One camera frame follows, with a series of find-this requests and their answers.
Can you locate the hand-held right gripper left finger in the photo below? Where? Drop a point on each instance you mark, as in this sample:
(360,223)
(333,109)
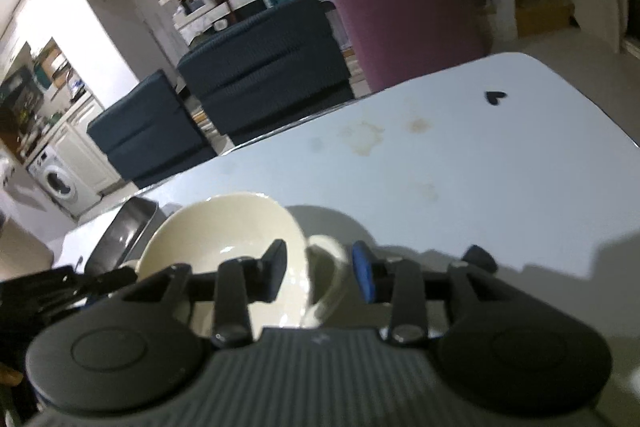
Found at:
(274,277)

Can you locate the purple chair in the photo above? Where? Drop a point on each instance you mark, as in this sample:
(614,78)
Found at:
(410,17)

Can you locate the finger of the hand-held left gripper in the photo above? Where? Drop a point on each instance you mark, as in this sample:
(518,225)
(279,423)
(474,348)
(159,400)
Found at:
(100,283)

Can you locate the cream ceramic bowl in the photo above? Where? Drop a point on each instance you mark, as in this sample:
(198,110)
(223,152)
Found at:
(225,227)

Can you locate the dark blue chair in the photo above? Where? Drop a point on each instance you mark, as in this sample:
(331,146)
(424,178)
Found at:
(150,132)
(270,67)

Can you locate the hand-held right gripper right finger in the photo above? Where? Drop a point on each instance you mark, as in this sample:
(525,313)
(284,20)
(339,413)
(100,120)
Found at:
(362,274)

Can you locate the white washing machine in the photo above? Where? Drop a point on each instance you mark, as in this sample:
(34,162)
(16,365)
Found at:
(62,182)

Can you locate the square steel container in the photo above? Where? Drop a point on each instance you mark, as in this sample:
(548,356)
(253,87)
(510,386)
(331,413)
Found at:
(120,232)

